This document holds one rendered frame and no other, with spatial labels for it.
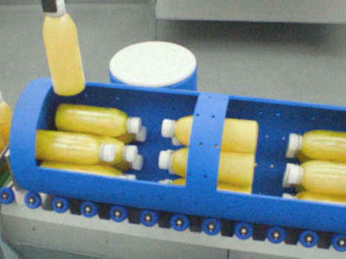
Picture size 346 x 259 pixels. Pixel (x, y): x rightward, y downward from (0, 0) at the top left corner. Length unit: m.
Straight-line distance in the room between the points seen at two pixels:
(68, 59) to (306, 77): 2.68
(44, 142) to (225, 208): 0.44
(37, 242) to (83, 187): 0.29
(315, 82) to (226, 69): 0.63
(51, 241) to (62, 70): 0.48
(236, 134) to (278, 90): 2.34
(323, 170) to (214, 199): 0.24
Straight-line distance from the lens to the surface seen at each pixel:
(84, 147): 1.13
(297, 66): 3.70
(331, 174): 1.08
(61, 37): 1.03
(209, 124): 1.03
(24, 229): 1.35
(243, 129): 1.07
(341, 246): 1.19
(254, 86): 3.41
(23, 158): 1.14
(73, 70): 1.07
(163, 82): 1.50
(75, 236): 1.29
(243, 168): 1.06
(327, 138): 1.16
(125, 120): 1.20
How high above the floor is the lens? 1.85
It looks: 38 degrees down
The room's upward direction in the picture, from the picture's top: 2 degrees counter-clockwise
